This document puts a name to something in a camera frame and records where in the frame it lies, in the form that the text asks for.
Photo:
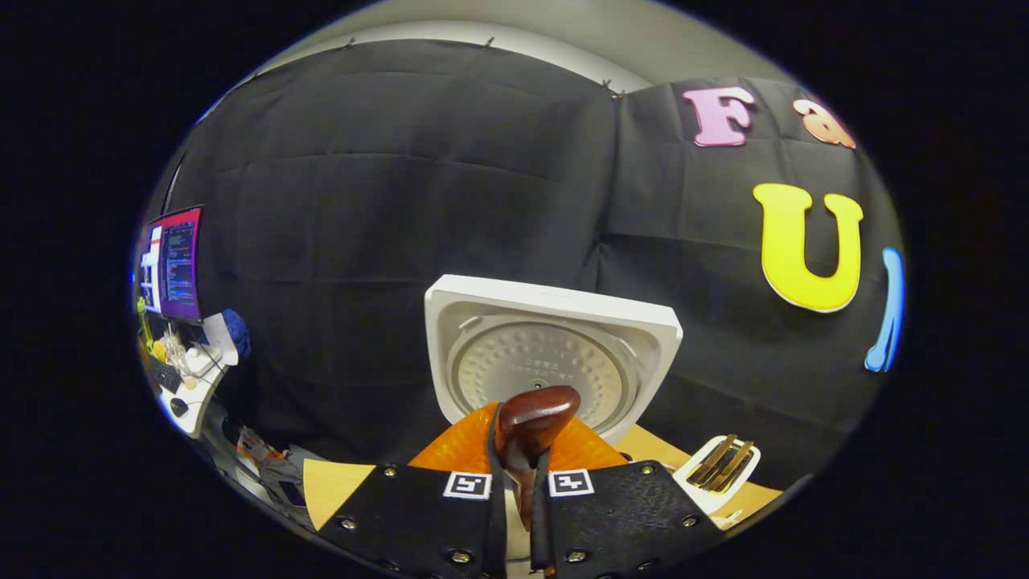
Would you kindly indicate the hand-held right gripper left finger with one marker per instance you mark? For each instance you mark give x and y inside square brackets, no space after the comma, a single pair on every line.
[418,515]

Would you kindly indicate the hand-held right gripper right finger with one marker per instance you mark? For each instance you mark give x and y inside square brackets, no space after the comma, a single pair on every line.
[623,515]

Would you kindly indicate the dark wooden spoon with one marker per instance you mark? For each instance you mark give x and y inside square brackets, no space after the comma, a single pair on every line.
[530,418]

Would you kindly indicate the white rice cooker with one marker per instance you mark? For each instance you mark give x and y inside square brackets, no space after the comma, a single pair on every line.
[547,354]

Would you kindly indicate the white toaster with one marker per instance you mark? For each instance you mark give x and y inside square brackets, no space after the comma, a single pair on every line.
[691,492]

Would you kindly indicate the brown toast slice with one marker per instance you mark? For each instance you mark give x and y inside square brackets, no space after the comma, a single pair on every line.
[711,460]
[733,468]

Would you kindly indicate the white desk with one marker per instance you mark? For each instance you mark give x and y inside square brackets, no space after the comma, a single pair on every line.
[197,402]

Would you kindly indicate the blue cloth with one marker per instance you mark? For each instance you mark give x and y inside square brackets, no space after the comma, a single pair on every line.
[237,331]

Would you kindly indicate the black computer mouse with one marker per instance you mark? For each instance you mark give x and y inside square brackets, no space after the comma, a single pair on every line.
[179,407]

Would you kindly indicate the black keyboard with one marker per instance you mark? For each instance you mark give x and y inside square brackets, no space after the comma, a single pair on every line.
[166,376]

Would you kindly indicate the black backdrop cloth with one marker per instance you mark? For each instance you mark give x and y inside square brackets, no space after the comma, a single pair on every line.
[362,201]

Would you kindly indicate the computer monitor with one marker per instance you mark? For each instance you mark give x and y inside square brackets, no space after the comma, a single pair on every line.
[181,265]

